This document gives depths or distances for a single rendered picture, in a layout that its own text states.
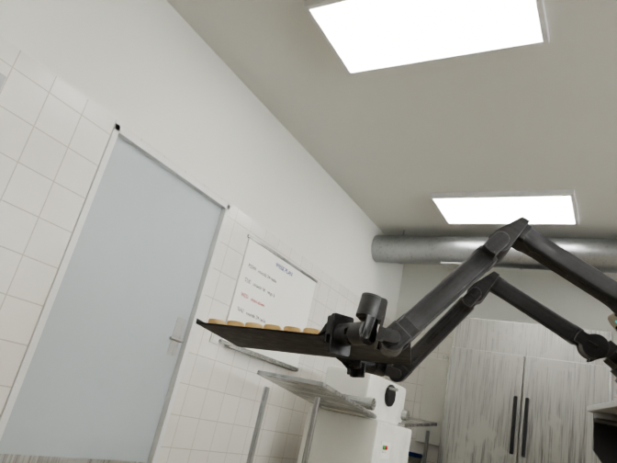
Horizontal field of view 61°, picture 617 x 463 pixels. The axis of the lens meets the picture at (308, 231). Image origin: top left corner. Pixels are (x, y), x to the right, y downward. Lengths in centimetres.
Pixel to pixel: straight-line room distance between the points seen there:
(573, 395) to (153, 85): 424
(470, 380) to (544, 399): 66
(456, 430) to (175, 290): 309
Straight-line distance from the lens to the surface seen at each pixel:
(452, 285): 135
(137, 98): 336
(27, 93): 296
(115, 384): 335
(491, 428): 537
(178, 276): 357
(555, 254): 146
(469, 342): 557
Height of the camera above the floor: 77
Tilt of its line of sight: 19 degrees up
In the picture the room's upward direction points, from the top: 13 degrees clockwise
